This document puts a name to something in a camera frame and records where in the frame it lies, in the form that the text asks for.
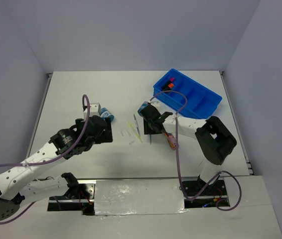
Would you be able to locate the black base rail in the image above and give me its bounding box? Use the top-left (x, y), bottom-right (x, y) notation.
top-left (47, 179), bottom-right (230, 216)

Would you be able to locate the left blue jar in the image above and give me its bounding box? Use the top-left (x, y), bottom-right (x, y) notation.
top-left (100, 108), bottom-right (115, 122)

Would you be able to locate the orange tip black highlighter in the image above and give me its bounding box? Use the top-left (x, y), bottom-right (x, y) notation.
top-left (161, 83), bottom-right (174, 91)

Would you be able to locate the pink cap glue tube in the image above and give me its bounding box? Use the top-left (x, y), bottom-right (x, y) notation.
top-left (163, 132), bottom-right (177, 150)

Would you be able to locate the silver foil plate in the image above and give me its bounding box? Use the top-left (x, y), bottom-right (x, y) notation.
top-left (94, 179), bottom-right (186, 216)

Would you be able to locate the blue jar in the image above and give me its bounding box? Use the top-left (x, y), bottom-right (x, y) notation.
top-left (100, 108), bottom-right (115, 122)
top-left (137, 101), bottom-right (149, 116)

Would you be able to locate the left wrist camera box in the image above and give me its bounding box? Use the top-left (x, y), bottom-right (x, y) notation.
top-left (83, 103), bottom-right (101, 120)

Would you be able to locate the blue compartment tray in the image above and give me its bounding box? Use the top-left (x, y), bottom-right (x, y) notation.
top-left (153, 69), bottom-right (222, 119)

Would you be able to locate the yellow thin pen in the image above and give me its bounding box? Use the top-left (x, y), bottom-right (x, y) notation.
top-left (128, 122), bottom-right (142, 143)

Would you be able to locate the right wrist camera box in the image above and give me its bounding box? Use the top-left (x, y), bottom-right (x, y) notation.
top-left (151, 101), bottom-right (161, 109)

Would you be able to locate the blue thin pen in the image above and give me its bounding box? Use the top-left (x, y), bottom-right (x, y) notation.
top-left (134, 114), bottom-right (141, 137)

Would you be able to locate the pink cap black highlighter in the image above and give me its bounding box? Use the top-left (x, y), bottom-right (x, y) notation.
top-left (165, 77), bottom-right (175, 86)

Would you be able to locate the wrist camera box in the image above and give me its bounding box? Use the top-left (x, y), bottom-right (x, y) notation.
top-left (151, 101), bottom-right (161, 109)
top-left (83, 103), bottom-right (101, 120)

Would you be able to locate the right blue jar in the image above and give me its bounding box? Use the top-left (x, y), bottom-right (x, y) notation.
top-left (137, 101), bottom-right (149, 116)

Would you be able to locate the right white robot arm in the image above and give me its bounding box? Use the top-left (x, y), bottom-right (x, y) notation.
top-left (138, 102), bottom-right (237, 201)

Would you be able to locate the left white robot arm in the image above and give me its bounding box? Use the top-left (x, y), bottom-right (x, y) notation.
top-left (0, 116), bottom-right (113, 225)

